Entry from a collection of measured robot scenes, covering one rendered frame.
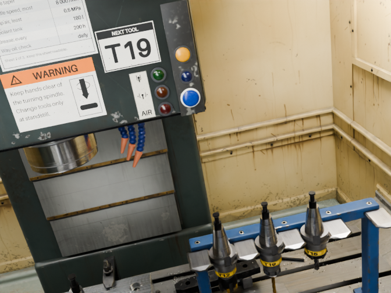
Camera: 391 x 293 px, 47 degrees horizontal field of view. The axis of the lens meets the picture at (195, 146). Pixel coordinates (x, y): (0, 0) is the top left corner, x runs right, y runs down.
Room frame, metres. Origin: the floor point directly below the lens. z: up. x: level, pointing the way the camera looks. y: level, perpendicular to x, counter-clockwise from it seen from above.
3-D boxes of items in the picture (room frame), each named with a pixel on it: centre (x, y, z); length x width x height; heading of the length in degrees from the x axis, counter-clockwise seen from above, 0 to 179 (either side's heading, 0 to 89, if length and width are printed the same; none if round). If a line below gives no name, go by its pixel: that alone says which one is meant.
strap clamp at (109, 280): (1.12, 0.33, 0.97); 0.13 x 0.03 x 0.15; 4
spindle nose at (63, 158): (0.96, 0.30, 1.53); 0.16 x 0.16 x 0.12
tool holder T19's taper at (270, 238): (0.84, -0.13, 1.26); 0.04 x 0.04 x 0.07
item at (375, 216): (0.86, -0.40, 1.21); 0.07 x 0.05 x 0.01; 4
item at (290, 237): (0.84, -0.18, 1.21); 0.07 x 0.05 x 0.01; 4
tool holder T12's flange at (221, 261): (0.83, -0.02, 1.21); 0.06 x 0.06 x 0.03
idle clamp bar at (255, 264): (1.06, 0.01, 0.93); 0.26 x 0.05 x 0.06; 99
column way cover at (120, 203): (1.40, 0.33, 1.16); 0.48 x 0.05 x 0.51; 94
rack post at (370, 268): (0.91, -0.40, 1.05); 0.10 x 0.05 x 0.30; 4
